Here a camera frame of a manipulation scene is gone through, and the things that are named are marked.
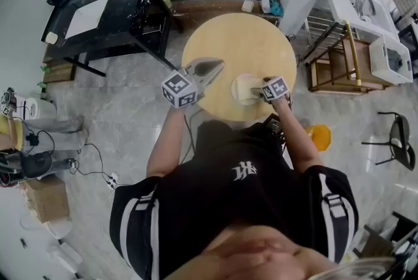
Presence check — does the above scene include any white board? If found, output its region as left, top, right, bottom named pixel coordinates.
left=63, top=0, right=111, bottom=40

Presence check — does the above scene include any round wooden side table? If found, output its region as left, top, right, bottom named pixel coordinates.
left=181, top=12, right=298, bottom=123

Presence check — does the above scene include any white sink unit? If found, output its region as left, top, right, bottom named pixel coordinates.
left=322, top=0, right=402, bottom=42

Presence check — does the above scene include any teal cloth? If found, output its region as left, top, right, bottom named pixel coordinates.
left=268, top=0, right=284, bottom=18

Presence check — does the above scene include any black metal chair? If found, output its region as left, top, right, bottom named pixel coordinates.
left=361, top=110, right=417, bottom=172

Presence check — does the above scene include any person's right forearm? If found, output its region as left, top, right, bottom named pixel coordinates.
left=270, top=97, right=325, bottom=174

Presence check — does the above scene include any white plastic basket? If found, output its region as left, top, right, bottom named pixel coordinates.
left=368, top=33, right=415, bottom=86

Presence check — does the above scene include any white power strip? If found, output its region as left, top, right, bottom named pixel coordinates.
left=105, top=172, right=120, bottom=192

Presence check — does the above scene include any wooden crate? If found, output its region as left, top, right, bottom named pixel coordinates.
left=41, top=61, right=78, bottom=84

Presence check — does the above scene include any black bag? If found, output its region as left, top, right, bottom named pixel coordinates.
left=0, top=150, right=54, bottom=189

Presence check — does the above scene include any person's black T-shirt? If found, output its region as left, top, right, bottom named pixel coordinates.
left=108, top=119, right=361, bottom=280

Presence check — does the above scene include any black waist device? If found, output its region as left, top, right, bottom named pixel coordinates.
left=260, top=113, right=285, bottom=140

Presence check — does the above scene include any person's face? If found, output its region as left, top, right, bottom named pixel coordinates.
left=162, top=225, right=338, bottom=280

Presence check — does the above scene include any brown cardboard box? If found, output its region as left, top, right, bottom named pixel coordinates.
left=22, top=175, right=72, bottom=225

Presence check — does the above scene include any dark wooden chair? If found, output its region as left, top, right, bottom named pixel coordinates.
left=351, top=211, right=418, bottom=260

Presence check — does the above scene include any wooden shelf cart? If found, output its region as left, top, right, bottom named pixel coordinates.
left=304, top=7, right=396, bottom=96

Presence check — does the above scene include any white round plate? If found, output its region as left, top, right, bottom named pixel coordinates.
left=231, top=73, right=266, bottom=106

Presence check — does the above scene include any yellow hexagonal stool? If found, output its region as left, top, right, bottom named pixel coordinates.
left=305, top=123, right=333, bottom=153

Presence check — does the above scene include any person's left forearm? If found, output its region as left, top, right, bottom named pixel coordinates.
left=145, top=104, right=197, bottom=179

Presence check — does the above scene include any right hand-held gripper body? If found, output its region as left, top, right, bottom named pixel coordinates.
left=260, top=75, right=292, bottom=105

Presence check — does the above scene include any black table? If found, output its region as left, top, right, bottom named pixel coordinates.
left=40, top=0, right=180, bottom=78

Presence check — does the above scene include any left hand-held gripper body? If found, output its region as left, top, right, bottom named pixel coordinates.
left=161, top=65, right=207, bottom=110

